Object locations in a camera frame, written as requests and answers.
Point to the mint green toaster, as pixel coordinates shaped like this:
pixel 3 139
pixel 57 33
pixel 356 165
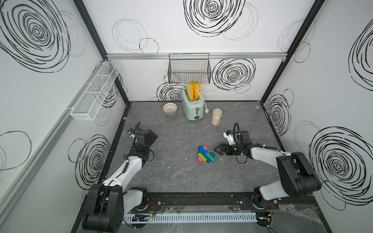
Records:
pixel 193 110

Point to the clear jar with grains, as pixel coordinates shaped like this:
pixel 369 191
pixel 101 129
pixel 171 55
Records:
pixel 216 116

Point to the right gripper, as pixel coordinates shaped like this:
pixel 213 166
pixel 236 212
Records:
pixel 222 147

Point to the yellow toast slice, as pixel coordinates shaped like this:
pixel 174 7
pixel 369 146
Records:
pixel 190 91

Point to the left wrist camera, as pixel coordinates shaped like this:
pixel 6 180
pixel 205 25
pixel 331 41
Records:
pixel 132 132

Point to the long blue lego brick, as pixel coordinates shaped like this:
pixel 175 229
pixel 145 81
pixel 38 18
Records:
pixel 203 152

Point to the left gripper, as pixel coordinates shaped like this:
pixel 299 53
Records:
pixel 151 139

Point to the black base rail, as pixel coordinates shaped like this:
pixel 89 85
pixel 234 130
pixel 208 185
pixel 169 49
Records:
pixel 204 201

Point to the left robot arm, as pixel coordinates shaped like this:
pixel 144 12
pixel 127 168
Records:
pixel 110 221

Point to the white strainer bowl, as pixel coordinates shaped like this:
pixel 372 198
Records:
pixel 170 108

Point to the orange toast slice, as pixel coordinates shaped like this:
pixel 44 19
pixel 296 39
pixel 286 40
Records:
pixel 197 90

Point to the white wire shelf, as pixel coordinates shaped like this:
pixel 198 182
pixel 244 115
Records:
pixel 93 98

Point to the lime green lego brick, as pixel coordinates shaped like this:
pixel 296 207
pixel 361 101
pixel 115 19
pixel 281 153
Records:
pixel 203 158

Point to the grey slotted cable duct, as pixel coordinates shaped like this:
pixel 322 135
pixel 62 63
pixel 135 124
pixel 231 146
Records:
pixel 190 218

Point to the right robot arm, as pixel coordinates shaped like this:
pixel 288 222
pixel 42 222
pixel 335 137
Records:
pixel 296 175

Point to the black wire basket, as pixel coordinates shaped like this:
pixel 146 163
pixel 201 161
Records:
pixel 189 67

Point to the dark green lego brick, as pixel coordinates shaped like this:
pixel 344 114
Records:
pixel 210 158

